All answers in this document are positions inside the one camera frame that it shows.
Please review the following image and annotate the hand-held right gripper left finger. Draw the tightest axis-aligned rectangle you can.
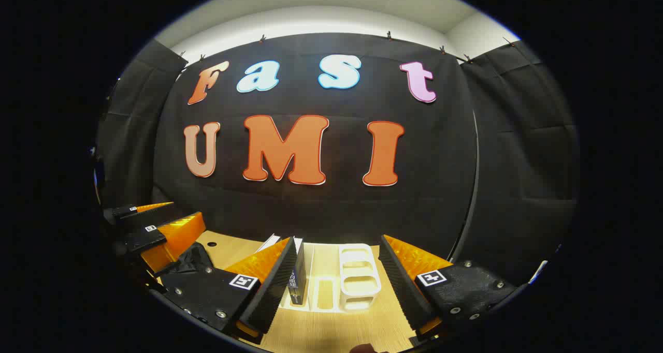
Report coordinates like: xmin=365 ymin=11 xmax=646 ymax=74
xmin=157 ymin=236 xmax=299 ymax=339

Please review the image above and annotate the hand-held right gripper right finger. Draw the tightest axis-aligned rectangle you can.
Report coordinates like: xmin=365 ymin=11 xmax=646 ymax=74
xmin=379 ymin=234 xmax=518 ymax=339

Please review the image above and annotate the black backdrop cloth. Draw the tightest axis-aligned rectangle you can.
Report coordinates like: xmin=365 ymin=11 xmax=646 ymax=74
xmin=95 ymin=32 xmax=580 ymax=287

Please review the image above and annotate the white plastic bookshelf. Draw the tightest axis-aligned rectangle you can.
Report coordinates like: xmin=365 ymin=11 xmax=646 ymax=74
xmin=280 ymin=243 xmax=382 ymax=313

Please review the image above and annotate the dark blue cover book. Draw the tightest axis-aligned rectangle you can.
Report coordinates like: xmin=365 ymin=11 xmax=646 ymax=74
xmin=287 ymin=237 xmax=308 ymax=306

